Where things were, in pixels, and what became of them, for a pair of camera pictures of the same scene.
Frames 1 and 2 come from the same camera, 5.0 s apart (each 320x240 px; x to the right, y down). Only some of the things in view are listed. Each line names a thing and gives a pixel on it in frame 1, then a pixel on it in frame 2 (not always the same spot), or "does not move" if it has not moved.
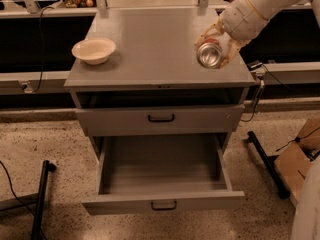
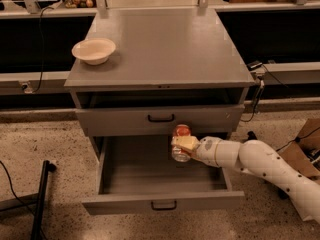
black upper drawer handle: x=161 y=120 does not move
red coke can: x=209 y=53 to x=179 y=153
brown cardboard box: x=295 y=161 does not move
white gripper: x=240 y=21 to x=206 y=150
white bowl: x=94 y=50 does not move
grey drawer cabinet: x=152 y=84 does not move
